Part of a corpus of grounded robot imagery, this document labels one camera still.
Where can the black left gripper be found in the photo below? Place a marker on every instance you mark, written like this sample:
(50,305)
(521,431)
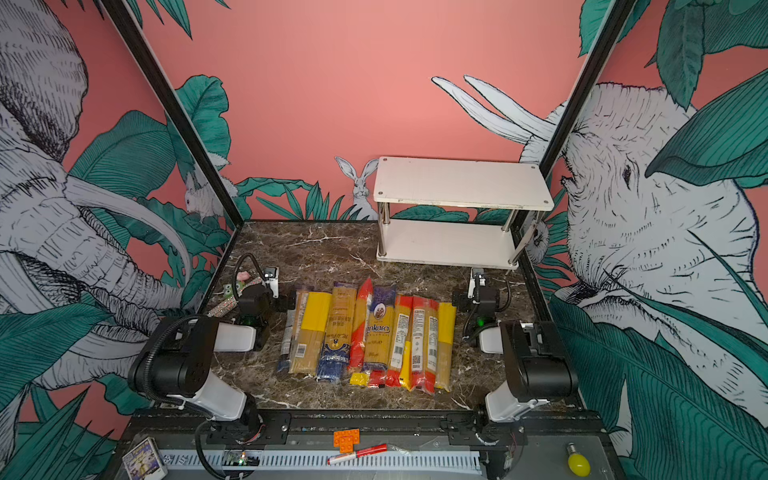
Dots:
(283,301)

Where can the clear blue-end spaghetti bag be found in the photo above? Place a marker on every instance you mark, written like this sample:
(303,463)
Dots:
(292,329)

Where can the yellow label spaghetti bag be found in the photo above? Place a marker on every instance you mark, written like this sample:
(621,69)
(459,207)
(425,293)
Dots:
(311,318)

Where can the orange plastic block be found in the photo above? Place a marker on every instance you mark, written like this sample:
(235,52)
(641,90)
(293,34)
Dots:
(346,440)

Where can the red yellow narrow spaghetti bag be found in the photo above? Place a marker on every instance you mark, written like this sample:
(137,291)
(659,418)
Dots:
(357,349)

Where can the blue portrait spaghetti bag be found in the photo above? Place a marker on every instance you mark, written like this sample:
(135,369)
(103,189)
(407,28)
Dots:
(379,329)

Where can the blue-bottom spaghetti bag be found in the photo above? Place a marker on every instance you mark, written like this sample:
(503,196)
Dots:
(335,352)

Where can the red white marker pen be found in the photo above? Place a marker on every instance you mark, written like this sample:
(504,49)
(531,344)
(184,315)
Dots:
(353,455)

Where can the card box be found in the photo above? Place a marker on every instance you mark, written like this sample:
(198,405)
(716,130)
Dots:
(143,462)

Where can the white perforated cable tray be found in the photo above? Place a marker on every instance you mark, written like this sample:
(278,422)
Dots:
(461,462)

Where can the red double spaghetti bag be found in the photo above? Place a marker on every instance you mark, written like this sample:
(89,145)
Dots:
(424,342)

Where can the glitter silver microphone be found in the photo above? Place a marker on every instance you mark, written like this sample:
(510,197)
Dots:
(226,306)

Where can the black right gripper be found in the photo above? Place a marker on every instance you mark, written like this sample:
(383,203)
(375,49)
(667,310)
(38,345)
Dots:
(462,298)

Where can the white two-tier shelf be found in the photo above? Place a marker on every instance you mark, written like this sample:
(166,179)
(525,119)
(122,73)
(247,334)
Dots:
(513,188)

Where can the yellow-top spaghetti bag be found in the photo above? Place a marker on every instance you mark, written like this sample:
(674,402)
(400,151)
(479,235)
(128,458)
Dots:
(446,333)

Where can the green number toy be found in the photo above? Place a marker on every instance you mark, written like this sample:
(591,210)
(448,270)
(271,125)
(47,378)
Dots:
(228,290)

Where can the yellow light bulb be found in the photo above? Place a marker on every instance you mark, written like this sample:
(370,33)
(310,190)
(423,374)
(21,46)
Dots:
(577,463)

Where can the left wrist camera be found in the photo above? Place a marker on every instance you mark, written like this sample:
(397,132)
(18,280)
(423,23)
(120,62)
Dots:
(271,280)

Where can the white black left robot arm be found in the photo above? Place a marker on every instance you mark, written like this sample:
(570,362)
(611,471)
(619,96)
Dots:
(174,366)

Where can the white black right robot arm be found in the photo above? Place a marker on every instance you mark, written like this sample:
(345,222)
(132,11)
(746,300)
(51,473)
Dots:
(509,365)

